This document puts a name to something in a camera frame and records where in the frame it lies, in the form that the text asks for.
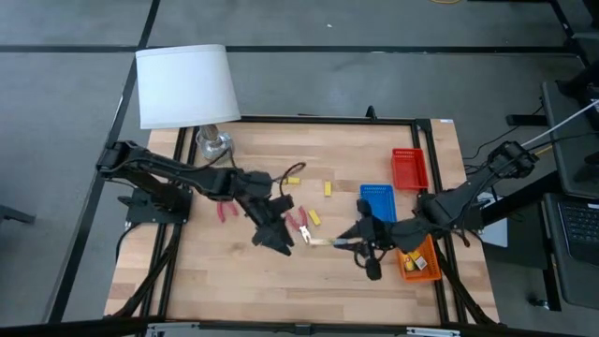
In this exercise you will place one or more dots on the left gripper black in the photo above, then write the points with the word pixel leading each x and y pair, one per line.
pixel 264 213

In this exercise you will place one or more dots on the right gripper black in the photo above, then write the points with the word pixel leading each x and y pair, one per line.
pixel 376 234

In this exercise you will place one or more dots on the yellow green crayon box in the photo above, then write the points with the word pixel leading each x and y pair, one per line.
pixel 408 263
pixel 323 241
pixel 419 261

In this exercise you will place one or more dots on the yellow eraser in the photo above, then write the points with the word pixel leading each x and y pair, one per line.
pixel 293 180
pixel 328 188
pixel 314 217

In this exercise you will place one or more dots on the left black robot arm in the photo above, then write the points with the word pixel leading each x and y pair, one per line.
pixel 187 173

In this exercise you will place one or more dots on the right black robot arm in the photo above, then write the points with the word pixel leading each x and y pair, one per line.
pixel 468 192

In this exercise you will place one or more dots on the blue plastic basket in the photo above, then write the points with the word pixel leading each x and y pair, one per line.
pixel 381 201

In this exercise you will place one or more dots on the orange plastic basket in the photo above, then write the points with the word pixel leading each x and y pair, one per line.
pixel 428 276

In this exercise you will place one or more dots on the red plastic basket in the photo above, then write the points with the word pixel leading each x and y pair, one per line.
pixel 409 168

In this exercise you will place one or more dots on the white paper sheet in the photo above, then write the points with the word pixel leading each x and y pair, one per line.
pixel 496 234

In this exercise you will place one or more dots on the table lamp white shade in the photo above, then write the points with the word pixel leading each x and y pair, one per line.
pixel 187 86

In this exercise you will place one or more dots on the black caster wheel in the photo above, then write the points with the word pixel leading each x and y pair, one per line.
pixel 538 303

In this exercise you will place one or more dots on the black desk foot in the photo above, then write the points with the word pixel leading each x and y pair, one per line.
pixel 524 120

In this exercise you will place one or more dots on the black laptop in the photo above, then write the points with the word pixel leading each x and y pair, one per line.
pixel 578 224

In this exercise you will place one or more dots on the dark grey desk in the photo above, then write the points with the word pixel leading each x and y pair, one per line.
pixel 575 164

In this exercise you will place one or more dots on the black stand foot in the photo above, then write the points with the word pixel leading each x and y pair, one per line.
pixel 14 213

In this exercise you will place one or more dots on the black office chair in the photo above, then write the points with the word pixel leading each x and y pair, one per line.
pixel 585 84

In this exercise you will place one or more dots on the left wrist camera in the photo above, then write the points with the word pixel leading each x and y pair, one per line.
pixel 284 205

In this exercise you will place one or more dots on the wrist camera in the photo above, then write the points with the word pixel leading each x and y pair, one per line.
pixel 284 205
pixel 373 270

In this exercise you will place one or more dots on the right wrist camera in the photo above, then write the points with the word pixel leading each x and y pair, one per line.
pixel 373 270

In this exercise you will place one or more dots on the black aluminium table frame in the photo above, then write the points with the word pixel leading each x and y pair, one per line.
pixel 327 120

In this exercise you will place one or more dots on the silver metal bracket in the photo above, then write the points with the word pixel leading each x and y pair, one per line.
pixel 433 332
pixel 173 330

